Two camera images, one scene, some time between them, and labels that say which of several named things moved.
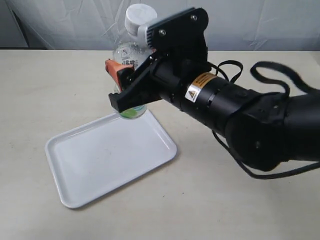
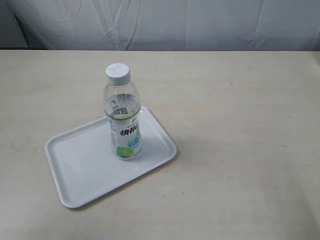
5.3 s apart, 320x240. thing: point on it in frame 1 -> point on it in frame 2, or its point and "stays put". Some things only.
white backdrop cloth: x=233 y=25 stays put
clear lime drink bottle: x=130 y=51 -> x=122 y=107
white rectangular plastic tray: x=87 y=161 stays put
